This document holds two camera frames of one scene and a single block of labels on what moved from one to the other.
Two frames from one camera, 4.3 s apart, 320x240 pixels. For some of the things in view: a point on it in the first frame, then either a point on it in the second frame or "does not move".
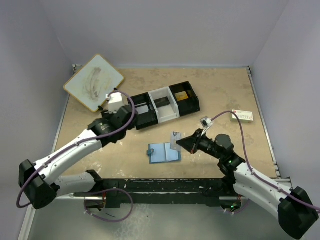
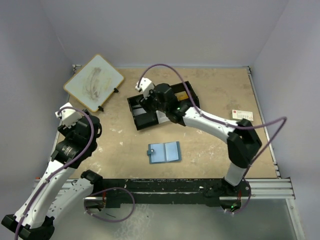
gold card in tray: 181,96 does not move
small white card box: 244,116 does not move
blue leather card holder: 162,152 does not move
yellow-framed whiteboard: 92,82 does not move
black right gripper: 196,142 -> 147,102
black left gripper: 130,116 -> 69,131
